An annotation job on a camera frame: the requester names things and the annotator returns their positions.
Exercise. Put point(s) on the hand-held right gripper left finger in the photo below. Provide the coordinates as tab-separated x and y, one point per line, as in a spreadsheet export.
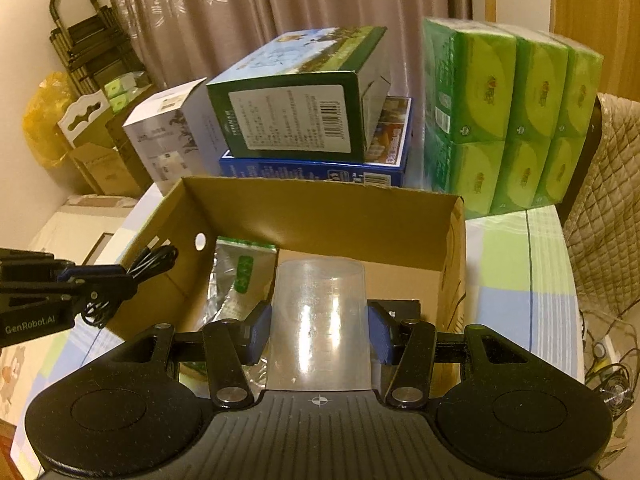
261	332

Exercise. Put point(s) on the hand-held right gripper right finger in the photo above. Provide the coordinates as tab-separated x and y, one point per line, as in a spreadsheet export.
379	332

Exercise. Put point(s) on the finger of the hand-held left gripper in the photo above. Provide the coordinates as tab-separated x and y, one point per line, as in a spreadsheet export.
95	271
105	291

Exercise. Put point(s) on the silver foil pouch green leaf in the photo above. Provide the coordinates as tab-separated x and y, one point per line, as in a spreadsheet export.
235	280

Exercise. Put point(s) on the clear plastic cup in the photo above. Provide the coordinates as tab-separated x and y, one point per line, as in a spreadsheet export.
320	320

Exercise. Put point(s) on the cardboard box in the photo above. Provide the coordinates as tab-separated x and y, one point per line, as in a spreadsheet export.
325	220

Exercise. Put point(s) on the brown cardboard boxes on floor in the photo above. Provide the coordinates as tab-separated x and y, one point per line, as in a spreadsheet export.
95	160

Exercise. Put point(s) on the checked tablecloth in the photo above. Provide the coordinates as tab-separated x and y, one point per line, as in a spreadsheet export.
510	285

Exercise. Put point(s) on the white humidifier box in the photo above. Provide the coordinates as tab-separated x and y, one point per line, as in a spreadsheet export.
170	150

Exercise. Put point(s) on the yellow plastic bag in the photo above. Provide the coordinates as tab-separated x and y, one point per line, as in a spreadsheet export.
45	125

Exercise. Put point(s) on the blue printed box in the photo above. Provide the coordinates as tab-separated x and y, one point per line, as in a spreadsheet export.
300	174

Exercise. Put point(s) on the small green tissue packets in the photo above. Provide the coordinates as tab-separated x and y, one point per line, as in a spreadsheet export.
120	92

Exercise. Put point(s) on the dark green printed box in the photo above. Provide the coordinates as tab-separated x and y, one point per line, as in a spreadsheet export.
290	115

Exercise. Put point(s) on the small white device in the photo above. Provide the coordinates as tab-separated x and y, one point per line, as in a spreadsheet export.
601	350

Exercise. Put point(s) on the black folding cart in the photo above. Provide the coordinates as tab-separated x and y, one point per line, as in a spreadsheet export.
85	45

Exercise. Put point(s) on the pack of green tissue packets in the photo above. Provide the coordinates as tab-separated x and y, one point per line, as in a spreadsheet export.
500	125

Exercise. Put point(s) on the small black fan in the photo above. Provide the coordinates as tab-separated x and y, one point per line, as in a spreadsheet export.
615	392

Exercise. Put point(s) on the chair with quilted cover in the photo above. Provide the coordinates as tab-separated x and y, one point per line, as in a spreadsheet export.
610	200

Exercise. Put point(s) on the beige patterned curtain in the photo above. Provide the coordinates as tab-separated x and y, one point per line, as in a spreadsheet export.
225	15

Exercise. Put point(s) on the wooden door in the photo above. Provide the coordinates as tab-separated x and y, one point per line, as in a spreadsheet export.
595	5

